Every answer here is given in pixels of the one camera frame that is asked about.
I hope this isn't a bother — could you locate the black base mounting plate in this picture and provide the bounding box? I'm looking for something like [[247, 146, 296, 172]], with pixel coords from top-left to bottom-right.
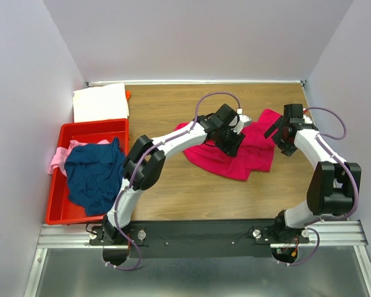
[[89, 219, 309, 267]]

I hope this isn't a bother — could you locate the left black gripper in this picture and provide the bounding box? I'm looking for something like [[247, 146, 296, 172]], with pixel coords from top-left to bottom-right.
[[214, 126, 245, 159]]

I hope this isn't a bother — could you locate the red plastic bin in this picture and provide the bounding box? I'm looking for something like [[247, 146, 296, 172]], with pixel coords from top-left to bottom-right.
[[45, 119, 130, 225]]

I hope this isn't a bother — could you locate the light pink t shirt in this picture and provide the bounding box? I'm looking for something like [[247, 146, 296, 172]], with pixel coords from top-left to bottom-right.
[[48, 140, 119, 181]]

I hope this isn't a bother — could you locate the aluminium frame rail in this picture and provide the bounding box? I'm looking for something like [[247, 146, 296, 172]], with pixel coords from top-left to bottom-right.
[[25, 221, 371, 296]]

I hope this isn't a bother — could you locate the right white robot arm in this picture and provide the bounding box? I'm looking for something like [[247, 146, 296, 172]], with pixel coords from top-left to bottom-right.
[[263, 103, 362, 243]]

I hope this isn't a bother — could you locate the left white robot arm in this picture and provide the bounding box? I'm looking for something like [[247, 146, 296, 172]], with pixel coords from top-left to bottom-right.
[[102, 104, 251, 244]]

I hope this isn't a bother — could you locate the navy blue t shirt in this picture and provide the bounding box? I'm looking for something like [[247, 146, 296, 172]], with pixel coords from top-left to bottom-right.
[[64, 137, 125, 217]]

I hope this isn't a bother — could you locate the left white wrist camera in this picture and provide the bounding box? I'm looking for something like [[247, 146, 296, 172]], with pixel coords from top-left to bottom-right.
[[234, 108, 252, 134]]

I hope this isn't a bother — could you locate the folded white t shirt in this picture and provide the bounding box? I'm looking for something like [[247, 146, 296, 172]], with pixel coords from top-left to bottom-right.
[[72, 83, 129, 123]]

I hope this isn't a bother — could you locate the magenta t shirt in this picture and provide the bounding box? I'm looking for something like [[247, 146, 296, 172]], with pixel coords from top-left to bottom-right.
[[174, 108, 284, 182]]

